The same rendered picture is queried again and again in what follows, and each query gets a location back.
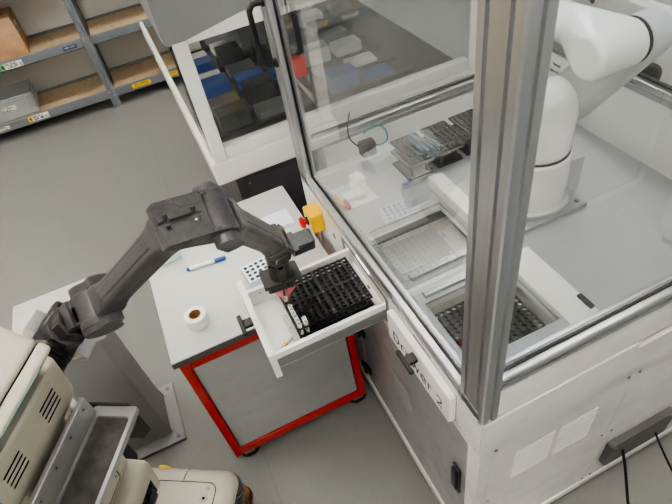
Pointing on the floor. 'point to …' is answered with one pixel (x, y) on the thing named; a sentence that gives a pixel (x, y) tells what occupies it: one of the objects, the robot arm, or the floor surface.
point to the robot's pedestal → (116, 381)
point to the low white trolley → (188, 347)
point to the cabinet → (648, 377)
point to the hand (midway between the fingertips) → (284, 296)
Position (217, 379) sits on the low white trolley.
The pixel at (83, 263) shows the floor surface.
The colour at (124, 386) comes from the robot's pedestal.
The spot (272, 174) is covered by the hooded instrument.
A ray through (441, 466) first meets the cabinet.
